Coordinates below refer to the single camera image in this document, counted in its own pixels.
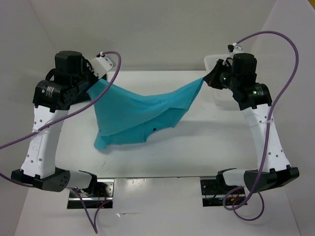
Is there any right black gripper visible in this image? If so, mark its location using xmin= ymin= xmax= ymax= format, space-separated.
xmin=204 ymin=58 xmax=240 ymax=90

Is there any cyan t shirt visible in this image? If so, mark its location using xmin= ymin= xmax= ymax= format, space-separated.
xmin=94 ymin=79 xmax=203 ymax=150

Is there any black t shirt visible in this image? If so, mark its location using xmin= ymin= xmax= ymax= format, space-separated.
xmin=73 ymin=91 xmax=91 ymax=104

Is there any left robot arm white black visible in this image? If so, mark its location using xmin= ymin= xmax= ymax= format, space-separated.
xmin=11 ymin=51 xmax=98 ymax=197

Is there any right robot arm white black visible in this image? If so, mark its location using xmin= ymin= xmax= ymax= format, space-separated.
xmin=204 ymin=53 xmax=300 ymax=193

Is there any white plastic basket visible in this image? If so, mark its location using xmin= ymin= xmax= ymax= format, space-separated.
xmin=204 ymin=54 xmax=238 ymax=111

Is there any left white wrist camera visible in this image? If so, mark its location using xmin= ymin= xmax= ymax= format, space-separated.
xmin=90 ymin=52 xmax=116 ymax=79

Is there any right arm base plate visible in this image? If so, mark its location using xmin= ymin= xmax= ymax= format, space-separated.
xmin=200 ymin=177 xmax=246 ymax=207

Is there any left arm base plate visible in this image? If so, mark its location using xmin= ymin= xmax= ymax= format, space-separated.
xmin=67 ymin=178 xmax=115 ymax=209

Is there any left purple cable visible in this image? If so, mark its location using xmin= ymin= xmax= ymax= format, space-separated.
xmin=0 ymin=50 xmax=122 ymax=234

